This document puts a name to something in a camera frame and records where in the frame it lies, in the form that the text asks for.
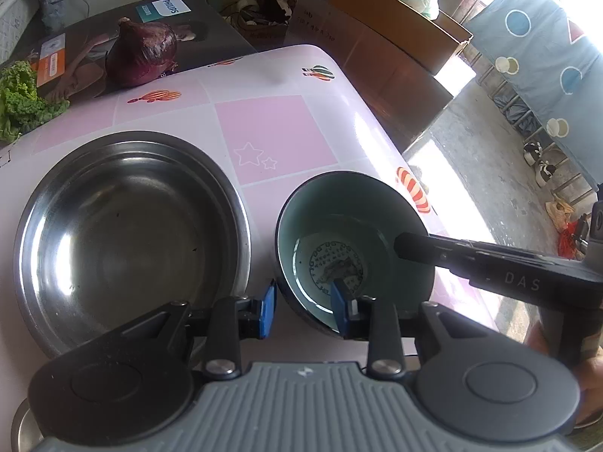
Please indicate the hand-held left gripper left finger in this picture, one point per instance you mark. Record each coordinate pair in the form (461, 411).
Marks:
(268, 308)

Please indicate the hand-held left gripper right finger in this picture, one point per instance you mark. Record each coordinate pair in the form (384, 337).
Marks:
(339, 308)

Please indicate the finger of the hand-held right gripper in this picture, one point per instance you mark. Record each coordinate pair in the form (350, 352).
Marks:
(424, 247)

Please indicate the teal ceramic bowl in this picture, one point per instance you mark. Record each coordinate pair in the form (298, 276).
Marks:
(329, 212)

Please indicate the steel bowl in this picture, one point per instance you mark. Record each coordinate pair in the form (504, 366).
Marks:
(127, 245)

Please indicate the person's right hand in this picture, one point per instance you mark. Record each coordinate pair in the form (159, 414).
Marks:
(592, 386)

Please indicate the red plastic bag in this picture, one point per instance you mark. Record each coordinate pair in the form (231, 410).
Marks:
(567, 240)

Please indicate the yellow plastic bag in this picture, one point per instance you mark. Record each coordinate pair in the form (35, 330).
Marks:
(560, 214)

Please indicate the black white shoe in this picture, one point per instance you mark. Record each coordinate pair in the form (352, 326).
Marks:
(545, 173)
(532, 153)

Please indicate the metal drying rack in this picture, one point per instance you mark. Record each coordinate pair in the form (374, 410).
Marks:
(513, 108)

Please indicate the pink printed tablecloth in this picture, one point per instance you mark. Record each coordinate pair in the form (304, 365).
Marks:
(273, 127)

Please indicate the blue printed hanging cloth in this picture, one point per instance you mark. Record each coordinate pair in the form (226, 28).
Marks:
(541, 56)

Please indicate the red onion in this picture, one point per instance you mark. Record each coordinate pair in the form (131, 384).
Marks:
(141, 52)

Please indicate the dark printed cardboard box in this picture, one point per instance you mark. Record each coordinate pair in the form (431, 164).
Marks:
(212, 23)

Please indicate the green leafy lettuce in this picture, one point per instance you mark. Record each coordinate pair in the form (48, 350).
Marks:
(23, 99)

